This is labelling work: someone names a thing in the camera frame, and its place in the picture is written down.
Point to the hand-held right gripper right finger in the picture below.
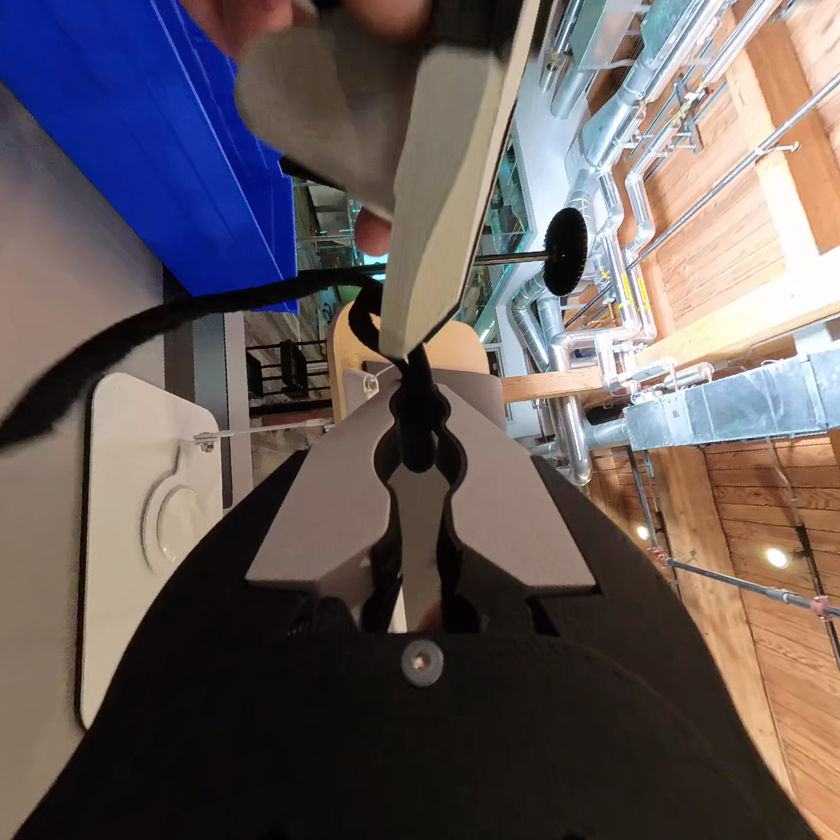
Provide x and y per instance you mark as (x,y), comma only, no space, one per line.
(518,518)

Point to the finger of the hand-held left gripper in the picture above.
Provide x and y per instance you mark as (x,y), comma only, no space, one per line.
(439,197)

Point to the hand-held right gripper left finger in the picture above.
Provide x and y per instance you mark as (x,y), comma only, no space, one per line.
(321,518)

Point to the blue plastic bin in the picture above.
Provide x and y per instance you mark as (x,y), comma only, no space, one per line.
(144,144)

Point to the person's left hand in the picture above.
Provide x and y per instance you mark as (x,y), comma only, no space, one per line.
(236,23)

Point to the ceiling spotlight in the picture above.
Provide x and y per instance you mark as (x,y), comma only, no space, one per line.
(643,533)
(778,558)

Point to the black light stand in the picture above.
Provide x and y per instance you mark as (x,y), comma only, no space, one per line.
(565,253)

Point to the black-faced wooden board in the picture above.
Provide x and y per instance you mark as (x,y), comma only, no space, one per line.
(348,354)

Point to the silver insulated pipes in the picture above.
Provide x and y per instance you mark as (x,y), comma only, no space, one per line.
(640,216)

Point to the curved round metal duct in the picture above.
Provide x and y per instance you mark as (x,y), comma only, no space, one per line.
(528,321)

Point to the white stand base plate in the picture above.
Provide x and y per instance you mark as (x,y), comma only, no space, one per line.
(131,590)

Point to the rectangular metal duct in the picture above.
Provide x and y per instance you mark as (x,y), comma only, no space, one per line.
(735,400)

